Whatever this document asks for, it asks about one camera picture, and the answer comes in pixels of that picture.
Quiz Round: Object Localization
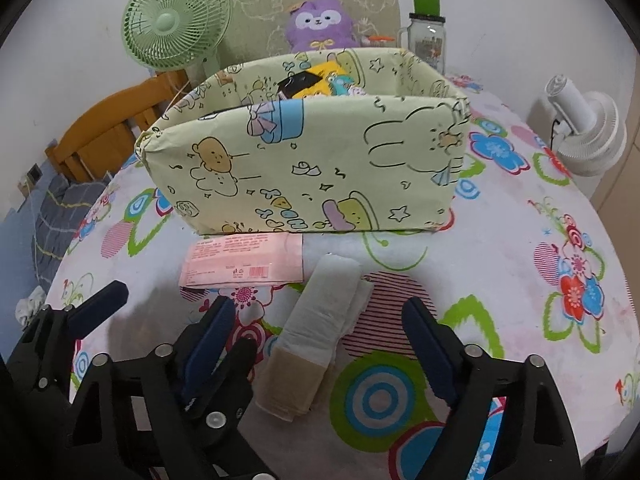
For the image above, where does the green desk fan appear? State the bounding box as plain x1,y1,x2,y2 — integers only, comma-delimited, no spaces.
122,0,232,91

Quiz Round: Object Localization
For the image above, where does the crumpled white cloth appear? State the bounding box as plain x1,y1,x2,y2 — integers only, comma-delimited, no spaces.
15,287,48,326

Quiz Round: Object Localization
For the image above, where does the white fan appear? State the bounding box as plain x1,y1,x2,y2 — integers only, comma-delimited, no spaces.
544,74,628,177

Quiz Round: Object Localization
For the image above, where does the pink tissue packet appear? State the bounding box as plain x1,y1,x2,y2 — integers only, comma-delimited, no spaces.
179,232,305,288

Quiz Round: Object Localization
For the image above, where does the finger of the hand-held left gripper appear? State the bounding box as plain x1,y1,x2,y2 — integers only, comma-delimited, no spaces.
10,280,130,391
192,337,276,480

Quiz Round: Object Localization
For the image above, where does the glass jar with green lid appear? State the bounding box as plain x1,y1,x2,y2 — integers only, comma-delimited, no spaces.
397,0,447,76

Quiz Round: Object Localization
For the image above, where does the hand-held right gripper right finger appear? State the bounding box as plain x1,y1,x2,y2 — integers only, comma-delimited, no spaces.
402,297,583,480

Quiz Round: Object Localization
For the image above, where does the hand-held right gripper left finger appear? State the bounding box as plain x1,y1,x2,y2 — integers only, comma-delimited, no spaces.
65,297,236,480

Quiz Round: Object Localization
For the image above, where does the grey plaid pillow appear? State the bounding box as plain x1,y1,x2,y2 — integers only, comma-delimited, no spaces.
32,180,108,266

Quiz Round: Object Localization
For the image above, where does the white sock with beige cuff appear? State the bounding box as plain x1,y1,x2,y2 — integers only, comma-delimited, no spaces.
255,253,373,418

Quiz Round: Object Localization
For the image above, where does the yellow cartoon print storage box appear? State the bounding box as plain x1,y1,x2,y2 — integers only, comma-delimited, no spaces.
136,47,471,236

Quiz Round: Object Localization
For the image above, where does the green cardboard sheet with drawings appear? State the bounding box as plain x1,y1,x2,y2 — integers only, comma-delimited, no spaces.
223,0,401,58

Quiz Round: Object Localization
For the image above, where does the small jar with orange lid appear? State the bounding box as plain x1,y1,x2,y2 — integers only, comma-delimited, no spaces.
362,30,396,50

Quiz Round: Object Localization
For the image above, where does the yellow cartoon tissue packet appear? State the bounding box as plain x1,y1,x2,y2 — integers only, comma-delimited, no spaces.
277,62,351,100

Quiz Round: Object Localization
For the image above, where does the purple plush bunny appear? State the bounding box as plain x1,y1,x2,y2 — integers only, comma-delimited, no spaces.
285,0,357,53

